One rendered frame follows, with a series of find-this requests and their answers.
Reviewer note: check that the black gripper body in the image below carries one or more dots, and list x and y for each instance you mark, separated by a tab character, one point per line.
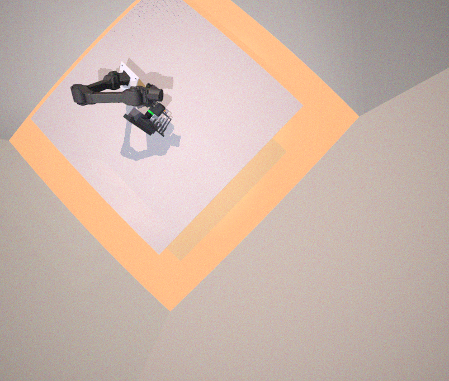
157	108

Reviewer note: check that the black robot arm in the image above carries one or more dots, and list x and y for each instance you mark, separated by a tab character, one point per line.
91	94

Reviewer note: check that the black power strip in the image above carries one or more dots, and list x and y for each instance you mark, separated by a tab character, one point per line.
134	117

